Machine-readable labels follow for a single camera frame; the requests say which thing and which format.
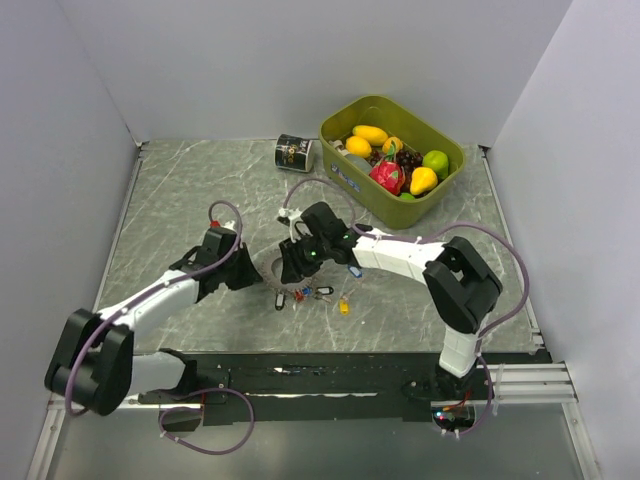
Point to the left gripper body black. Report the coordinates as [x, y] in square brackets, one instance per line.
[222, 266]

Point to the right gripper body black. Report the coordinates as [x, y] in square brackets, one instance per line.
[320, 245]

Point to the round metal key ring disc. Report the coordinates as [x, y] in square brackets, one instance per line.
[270, 268]

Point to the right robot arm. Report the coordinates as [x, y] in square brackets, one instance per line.
[462, 286]

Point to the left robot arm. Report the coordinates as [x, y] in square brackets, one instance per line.
[94, 363]

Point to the black tag key upper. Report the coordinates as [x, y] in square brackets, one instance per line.
[323, 293]

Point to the black tag key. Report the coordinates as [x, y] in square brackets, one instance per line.
[323, 293]
[280, 301]

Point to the black tag key lower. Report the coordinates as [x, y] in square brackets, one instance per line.
[280, 301]

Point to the blue tag loose key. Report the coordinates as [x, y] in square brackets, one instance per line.
[356, 272]

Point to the green plastic bin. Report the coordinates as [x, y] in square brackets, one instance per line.
[352, 172]

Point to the yellow tag key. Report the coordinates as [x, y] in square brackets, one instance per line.
[344, 303]

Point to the red dragon fruit toy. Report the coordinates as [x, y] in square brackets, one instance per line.
[388, 174]

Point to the black printed paper cup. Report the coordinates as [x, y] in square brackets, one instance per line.
[294, 153]

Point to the yellow lemon toy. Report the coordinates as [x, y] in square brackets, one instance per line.
[358, 146]

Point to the orange fruit toy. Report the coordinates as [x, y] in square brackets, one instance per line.
[392, 144]

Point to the dark grapes toy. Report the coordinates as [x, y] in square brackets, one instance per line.
[408, 160]

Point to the yellow mango toy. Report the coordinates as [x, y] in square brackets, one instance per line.
[375, 136]

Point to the yellow pear toy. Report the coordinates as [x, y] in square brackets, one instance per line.
[423, 180]

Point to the green apple toy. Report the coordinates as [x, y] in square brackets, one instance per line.
[438, 161]

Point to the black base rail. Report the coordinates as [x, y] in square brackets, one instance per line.
[321, 386]

